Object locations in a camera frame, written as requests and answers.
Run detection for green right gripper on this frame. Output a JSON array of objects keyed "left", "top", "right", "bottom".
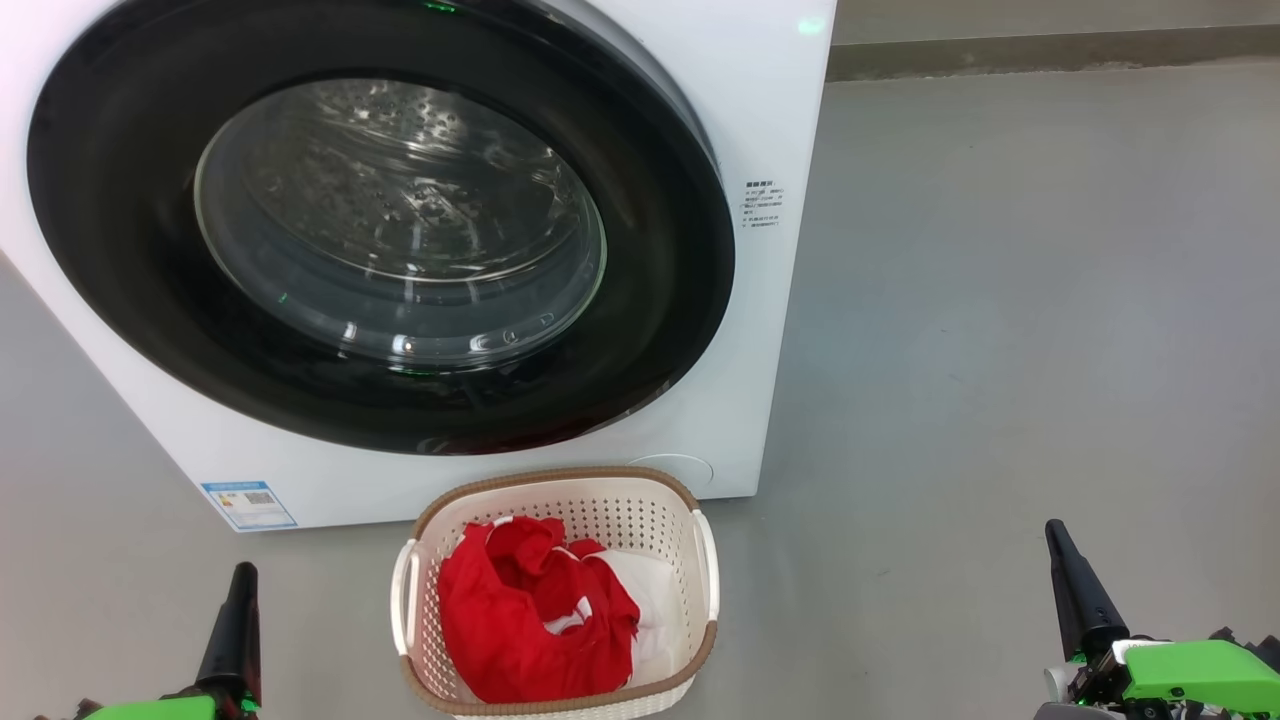
[{"left": 1035, "top": 519, "right": 1280, "bottom": 720}]

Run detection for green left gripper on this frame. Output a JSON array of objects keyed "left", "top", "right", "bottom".
[{"left": 35, "top": 562, "right": 263, "bottom": 720}]

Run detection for red and white garment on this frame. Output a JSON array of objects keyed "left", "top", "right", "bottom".
[{"left": 437, "top": 515, "right": 686, "bottom": 706}]

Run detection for round glass washer door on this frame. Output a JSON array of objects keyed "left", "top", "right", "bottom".
[{"left": 27, "top": 0, "right": 737, "bottom": 456}]

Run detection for white front-load washing machine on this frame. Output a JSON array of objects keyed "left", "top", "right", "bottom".
[{"left": 0, "top": 0, "right": 839, "bottom": 533}]

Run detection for cream perforated laundry basket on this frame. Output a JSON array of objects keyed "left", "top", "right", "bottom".
[{"left": 390, "top": 466, "right": 721, "bottom": 720}]

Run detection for blue energy label sticker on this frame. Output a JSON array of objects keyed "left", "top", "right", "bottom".
[{"left": 200, "top": 481, "right": 298, "bottom": 532}]

